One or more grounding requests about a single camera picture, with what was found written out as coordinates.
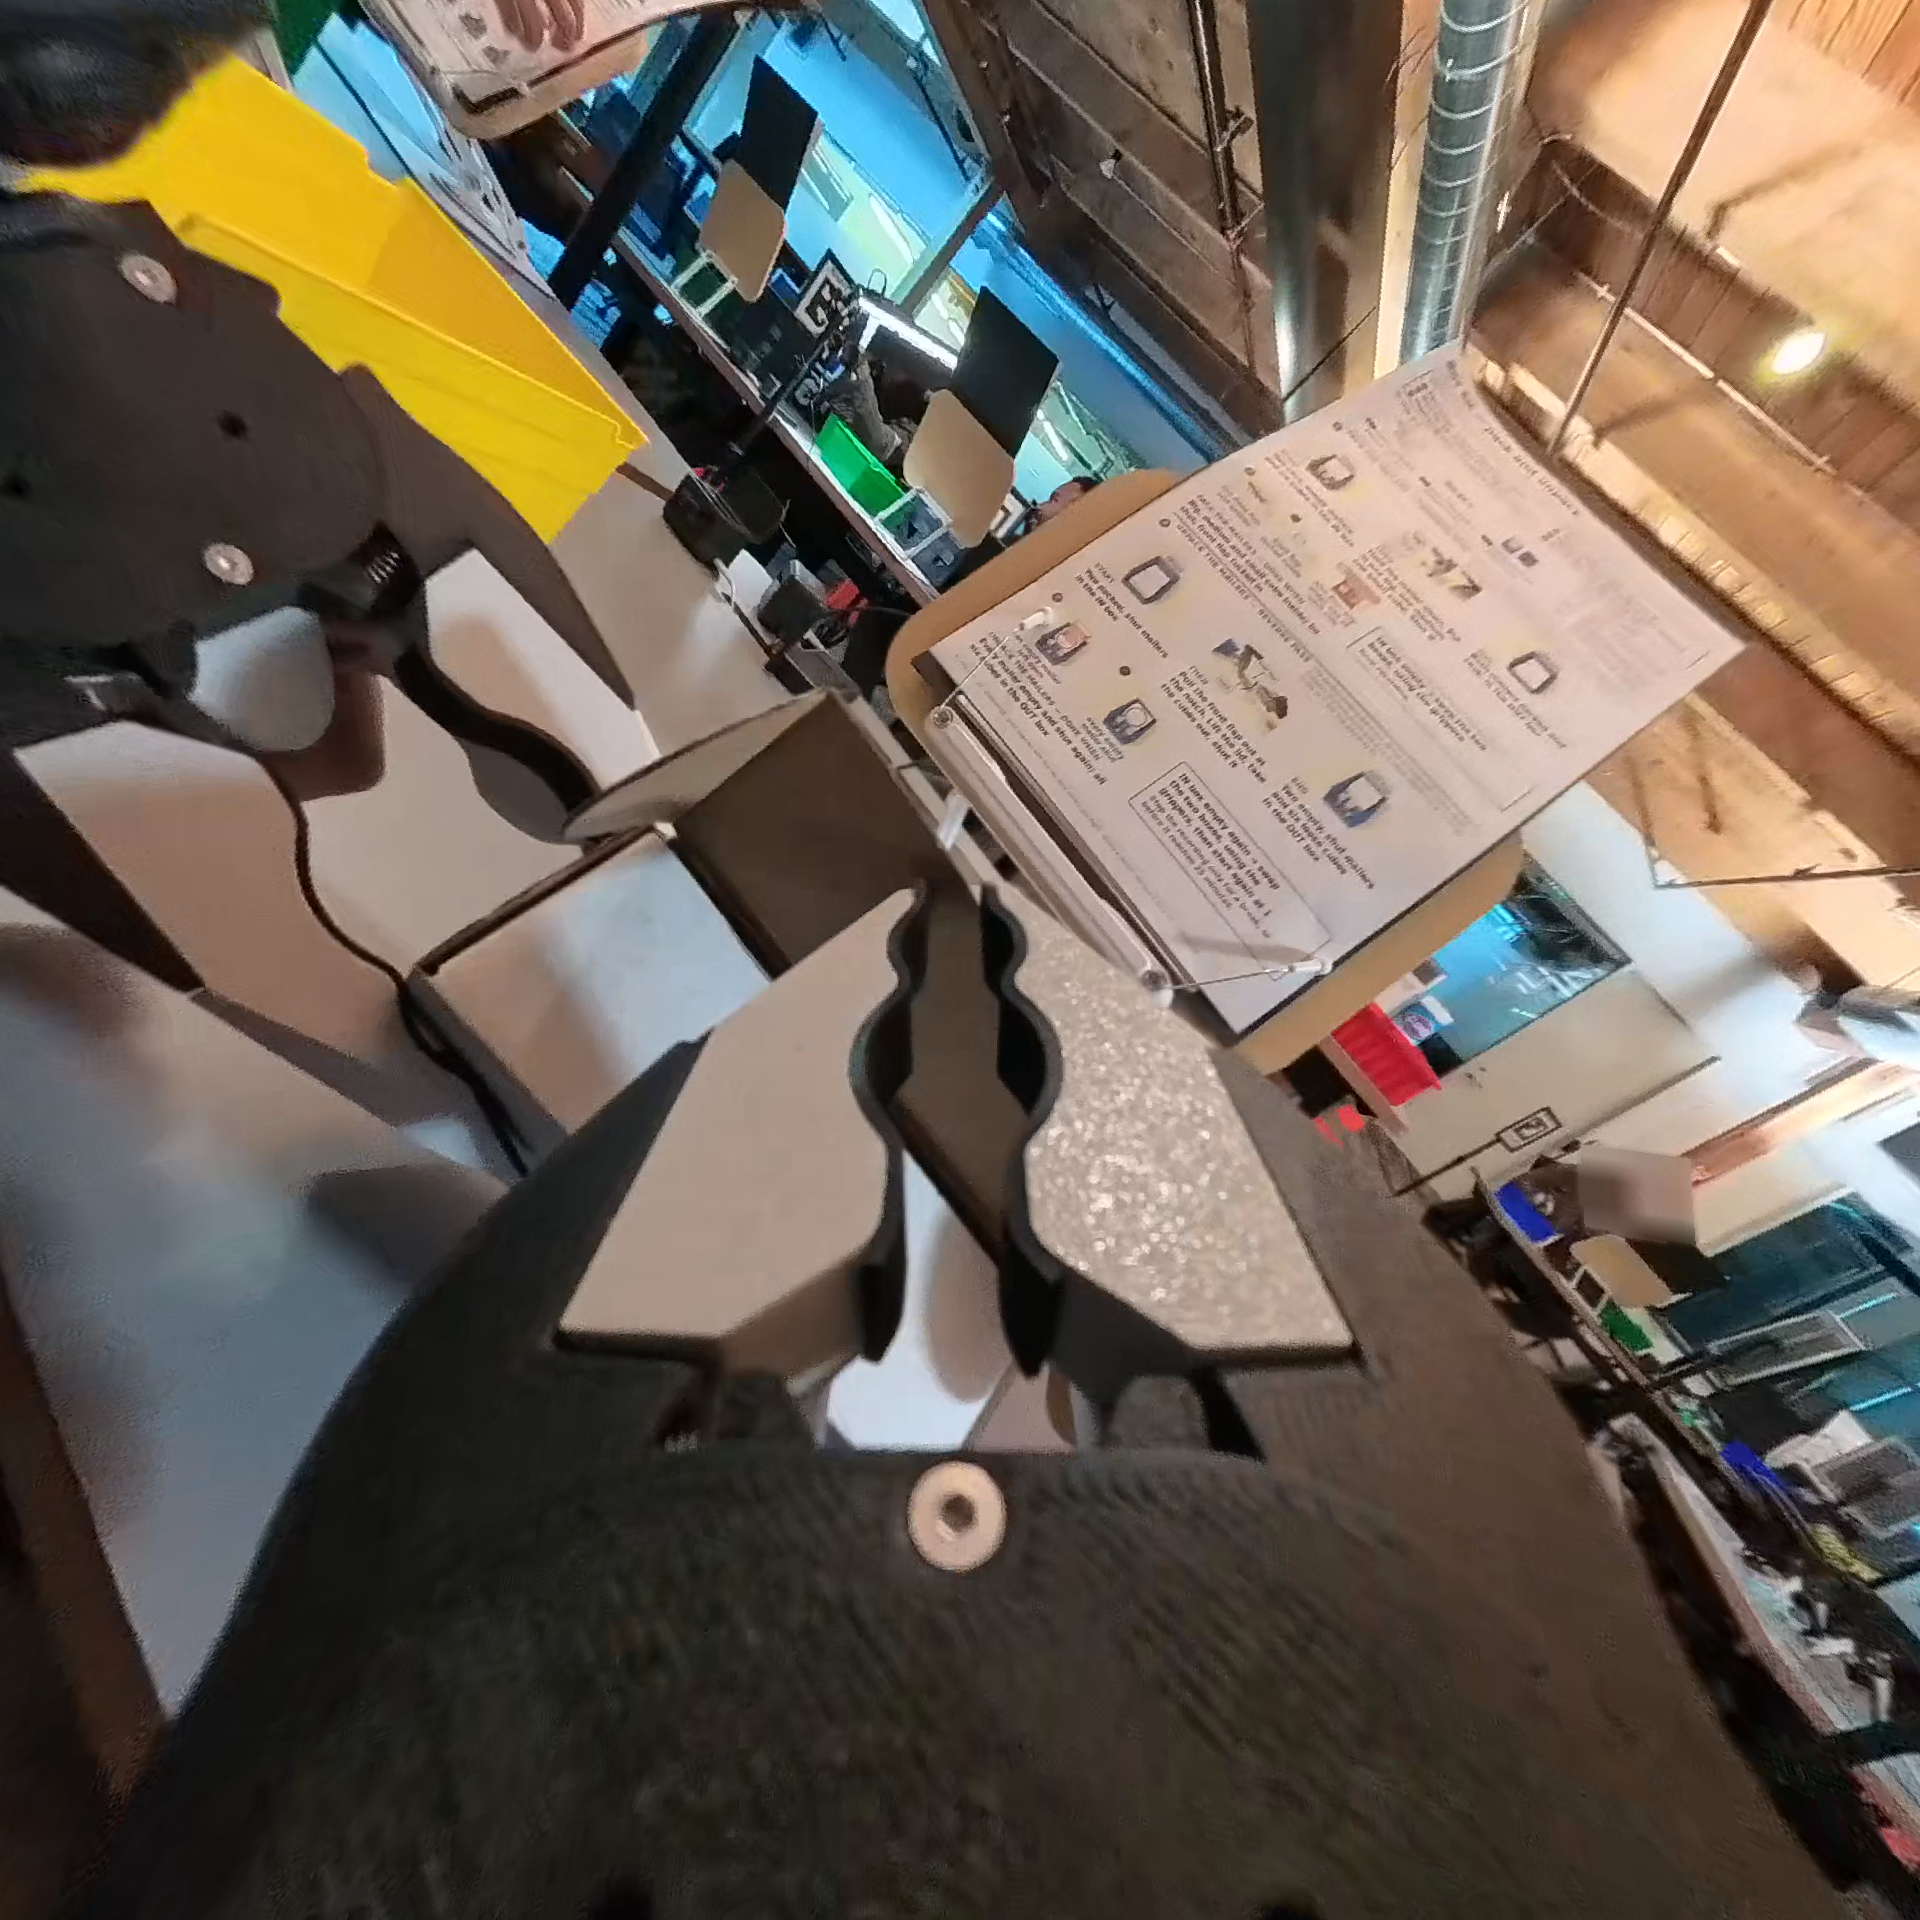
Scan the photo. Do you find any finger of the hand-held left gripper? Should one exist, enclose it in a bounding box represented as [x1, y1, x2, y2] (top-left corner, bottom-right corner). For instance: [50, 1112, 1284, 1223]
[337, 367, 665, 845]
[13, 730, 436, 1050]

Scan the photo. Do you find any silver air duct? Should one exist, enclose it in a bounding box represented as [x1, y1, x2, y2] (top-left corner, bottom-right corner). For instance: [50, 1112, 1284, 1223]
[1401, 0, 1536, 370]

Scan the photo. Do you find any green plastic bin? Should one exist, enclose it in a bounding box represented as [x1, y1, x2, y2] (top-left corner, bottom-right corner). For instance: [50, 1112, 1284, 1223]
[812, 416, 912, 515]

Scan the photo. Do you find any red plastic bin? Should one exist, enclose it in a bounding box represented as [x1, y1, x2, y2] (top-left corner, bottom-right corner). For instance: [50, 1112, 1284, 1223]
[1325, 1000, 1445, 1111]

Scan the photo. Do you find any printed instruction sheet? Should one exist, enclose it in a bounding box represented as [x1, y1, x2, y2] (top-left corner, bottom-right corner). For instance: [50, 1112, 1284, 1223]
[930, 342, 1751, 1038]

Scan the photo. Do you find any yellow plastic bin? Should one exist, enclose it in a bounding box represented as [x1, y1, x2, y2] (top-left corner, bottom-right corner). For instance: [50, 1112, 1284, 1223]
[19, 55, 653, 544]

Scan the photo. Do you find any white cardboard mailer box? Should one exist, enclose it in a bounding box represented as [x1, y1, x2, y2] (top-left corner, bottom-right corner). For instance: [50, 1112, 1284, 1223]
[397, 684, 1050, 1269]

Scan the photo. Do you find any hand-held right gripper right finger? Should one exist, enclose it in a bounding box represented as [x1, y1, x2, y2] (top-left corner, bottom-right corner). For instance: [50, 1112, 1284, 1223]
[979, 889, 1358, 1406]

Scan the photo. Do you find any black electronic device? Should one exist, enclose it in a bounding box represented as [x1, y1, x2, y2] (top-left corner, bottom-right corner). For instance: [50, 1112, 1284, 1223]
[659, 468, 794, 571]
[754, 573, 874, 650]

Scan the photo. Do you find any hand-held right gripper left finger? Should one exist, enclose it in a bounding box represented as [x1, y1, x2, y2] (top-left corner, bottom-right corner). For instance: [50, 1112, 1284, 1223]
[553, 884, 923, 1377]

